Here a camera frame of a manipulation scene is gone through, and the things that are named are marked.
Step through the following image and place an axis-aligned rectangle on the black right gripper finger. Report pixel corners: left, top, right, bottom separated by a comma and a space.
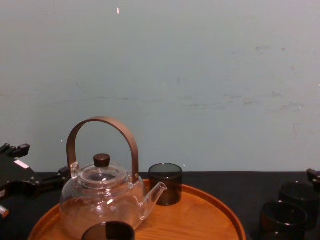
306, 168, 320, 193

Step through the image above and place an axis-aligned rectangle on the black table cloth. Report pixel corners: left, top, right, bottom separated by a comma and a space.
0, 170, 320, 240

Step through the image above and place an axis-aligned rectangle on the round wooden tray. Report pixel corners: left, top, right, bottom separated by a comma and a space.
27, 184, 247, 240

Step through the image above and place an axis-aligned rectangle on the glass teapot with wooden handle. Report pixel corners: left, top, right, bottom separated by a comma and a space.
59, 115, 168, 240

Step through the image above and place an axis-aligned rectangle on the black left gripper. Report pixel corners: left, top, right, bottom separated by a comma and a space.
0, 143, 72, 201

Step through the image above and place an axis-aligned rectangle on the glass lid with wooden knob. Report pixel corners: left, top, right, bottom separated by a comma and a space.
79, 153, 131, 187

